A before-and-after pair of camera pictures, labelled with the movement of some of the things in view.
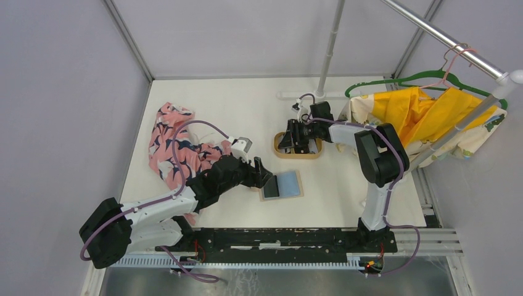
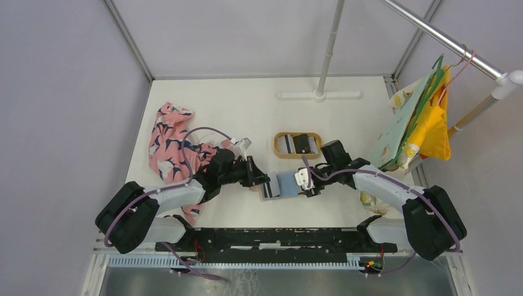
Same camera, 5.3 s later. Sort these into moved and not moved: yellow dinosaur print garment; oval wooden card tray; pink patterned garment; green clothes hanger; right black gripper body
Moved: green clothes hanger; right black gripper body; yellow dinosaur print garment
Not moved: pink patterned garment; oval wooden card tray
